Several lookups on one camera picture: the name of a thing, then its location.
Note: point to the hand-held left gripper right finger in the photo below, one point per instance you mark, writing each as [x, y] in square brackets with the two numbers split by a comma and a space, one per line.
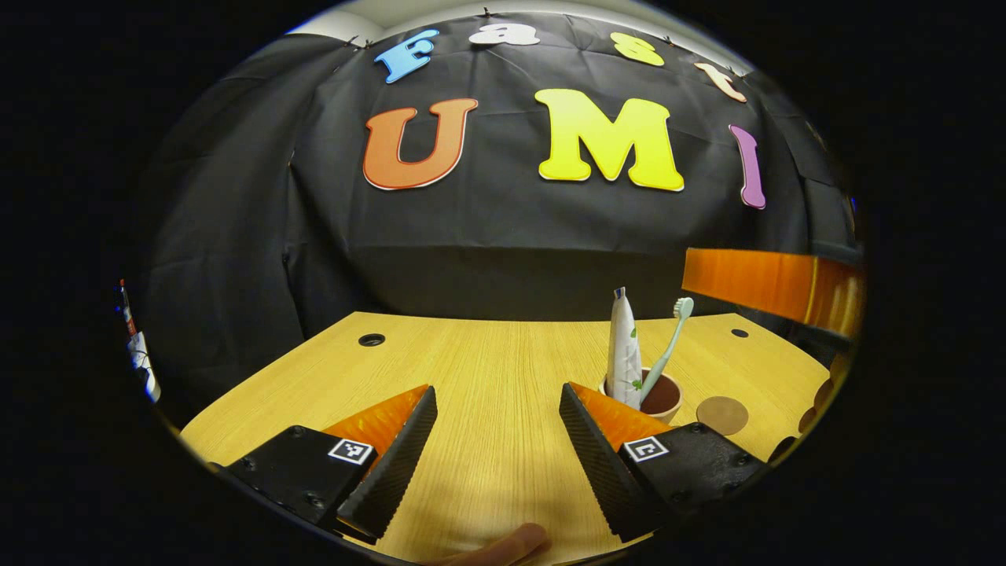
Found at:
[597, 472]

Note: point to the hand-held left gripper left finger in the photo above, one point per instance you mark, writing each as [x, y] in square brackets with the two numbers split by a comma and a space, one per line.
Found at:
[401, 462]

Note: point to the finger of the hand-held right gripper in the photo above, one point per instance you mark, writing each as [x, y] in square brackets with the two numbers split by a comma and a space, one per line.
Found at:
[754, 279]

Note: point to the beige cup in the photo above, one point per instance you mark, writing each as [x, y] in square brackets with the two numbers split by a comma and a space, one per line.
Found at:
[664, 405]

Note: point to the pale green toothbrush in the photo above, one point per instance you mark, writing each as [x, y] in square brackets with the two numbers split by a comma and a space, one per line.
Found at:
[668, 346]

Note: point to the white toothpaste tube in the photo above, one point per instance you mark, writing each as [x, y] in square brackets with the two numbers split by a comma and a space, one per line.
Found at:
[624, 354]

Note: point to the round brown coaster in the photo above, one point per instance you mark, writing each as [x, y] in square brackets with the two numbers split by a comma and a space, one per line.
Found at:
[721, 415]

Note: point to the wooden desktop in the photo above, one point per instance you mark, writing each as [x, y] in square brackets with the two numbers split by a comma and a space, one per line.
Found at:
[495, 409]

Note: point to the black backdrop cloth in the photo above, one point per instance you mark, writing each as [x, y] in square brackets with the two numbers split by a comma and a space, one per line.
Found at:
[487, 228]

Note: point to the red bottle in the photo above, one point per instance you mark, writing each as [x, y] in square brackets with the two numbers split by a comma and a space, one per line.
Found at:
[124, 310]

